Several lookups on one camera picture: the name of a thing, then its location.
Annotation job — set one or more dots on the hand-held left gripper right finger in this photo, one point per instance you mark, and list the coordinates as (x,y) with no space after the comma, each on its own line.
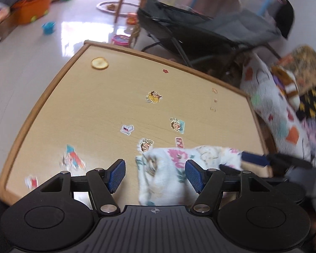
(193,175)

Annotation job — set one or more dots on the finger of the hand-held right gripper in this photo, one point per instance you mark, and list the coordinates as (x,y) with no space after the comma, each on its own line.
(252,158)
(230,170)

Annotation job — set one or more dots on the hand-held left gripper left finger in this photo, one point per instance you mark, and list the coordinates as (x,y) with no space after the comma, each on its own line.
(117,174)

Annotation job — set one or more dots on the floral baby garment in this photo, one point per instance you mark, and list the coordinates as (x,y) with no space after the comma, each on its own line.
(168,179)

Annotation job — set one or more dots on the red label sticker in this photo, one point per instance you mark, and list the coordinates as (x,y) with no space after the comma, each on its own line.
(179,142)

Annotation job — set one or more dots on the purple book sticker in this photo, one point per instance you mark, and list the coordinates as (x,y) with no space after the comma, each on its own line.
(127,129)

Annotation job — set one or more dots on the red hat cartoon sticker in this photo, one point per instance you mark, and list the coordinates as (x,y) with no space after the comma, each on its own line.
(72,159)

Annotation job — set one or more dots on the purple print garment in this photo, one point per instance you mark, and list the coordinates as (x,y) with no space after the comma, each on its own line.
(314,134)

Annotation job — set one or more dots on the teal cartoon face sticker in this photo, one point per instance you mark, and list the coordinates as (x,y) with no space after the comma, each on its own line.
(177,125)

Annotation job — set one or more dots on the quilted heart blanket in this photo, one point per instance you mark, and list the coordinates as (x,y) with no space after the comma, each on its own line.
(268,105)

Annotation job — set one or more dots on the black pillow gold trees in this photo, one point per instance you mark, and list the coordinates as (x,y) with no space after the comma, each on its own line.
(313,102)

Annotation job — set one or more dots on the brown white plush toy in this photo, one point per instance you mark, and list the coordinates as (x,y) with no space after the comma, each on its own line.
(287,84)

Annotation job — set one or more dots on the yellow cartoon sticker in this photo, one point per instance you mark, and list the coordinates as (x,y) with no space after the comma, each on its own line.
(154,97)

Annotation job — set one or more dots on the red white small sticker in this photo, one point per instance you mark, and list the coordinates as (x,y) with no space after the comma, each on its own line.
(31,182)

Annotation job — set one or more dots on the floral sofa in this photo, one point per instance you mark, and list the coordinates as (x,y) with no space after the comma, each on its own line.
(305,60)

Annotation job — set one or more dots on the yellow round disc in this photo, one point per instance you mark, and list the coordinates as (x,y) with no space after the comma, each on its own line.
(99,63)

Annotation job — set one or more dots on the pink toy drum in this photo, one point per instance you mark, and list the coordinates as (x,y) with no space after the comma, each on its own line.
(120,40)

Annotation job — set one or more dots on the tan stick bundle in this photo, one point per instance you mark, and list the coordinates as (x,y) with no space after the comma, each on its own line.
(135,31)

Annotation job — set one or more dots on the black hanging garment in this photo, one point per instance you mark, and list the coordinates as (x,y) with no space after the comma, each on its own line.
(285,18)

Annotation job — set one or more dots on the grey folding lounge chair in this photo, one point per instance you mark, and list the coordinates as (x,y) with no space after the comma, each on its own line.
(200,23)

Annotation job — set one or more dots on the blue toy bucket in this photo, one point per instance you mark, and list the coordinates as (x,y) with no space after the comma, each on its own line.
(48,28)

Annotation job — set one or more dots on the small brown toy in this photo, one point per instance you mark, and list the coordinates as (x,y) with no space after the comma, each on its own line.
(110,6)

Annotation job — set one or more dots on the orange storage bin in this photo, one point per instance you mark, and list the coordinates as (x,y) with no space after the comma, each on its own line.
(33,9)

